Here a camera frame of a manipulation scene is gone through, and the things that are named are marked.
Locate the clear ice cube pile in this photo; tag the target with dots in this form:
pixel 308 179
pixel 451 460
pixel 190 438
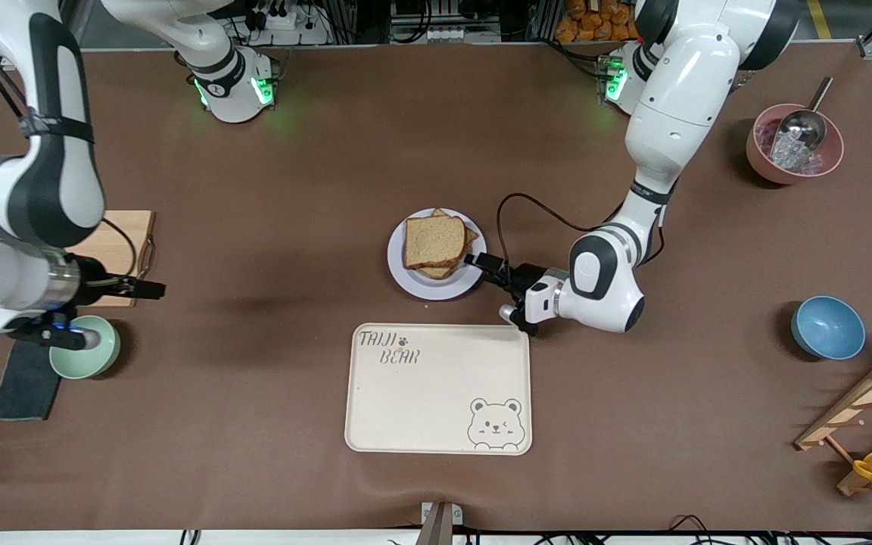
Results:
pixel 795 157

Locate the pink bowl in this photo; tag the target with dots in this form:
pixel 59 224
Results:
pixel 761 163

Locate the metal scoop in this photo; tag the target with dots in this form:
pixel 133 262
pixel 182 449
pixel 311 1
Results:
pixel 803 125

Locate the white round plate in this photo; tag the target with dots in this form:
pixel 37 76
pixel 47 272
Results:
pixel 436 291

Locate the brown bread slice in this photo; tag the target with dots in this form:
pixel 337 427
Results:
pixel 432 241
pixel 471 236

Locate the mint green bowl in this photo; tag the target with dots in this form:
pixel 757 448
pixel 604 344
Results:
pixel 99 356

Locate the orange bread rolls pile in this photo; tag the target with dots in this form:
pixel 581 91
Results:
pixel 595 23

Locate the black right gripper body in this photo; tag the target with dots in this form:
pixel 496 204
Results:
pixel 94 278

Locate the cream bear print tray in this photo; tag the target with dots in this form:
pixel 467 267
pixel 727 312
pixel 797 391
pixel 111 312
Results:
pixel 436 401

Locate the brown table mat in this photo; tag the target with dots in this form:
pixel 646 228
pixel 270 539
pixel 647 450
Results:
pixel 330 151

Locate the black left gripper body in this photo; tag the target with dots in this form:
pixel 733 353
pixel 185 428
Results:
pixel 524 277

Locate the white power strip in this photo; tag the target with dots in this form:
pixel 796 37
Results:
pixel 284 21

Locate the dark grey cloth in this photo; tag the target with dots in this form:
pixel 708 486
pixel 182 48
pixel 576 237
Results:
pixel 23 390

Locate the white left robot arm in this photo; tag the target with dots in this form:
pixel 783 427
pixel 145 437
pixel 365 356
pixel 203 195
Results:
pixel 693 83

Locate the wooden cup rack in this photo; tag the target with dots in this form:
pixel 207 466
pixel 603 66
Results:
pixel 860 397

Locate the blue bowl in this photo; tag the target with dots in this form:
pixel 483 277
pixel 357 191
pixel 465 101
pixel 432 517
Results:
pixel 828 328

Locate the wooden cutting board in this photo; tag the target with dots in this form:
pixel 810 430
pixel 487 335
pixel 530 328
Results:
pixel 129 227

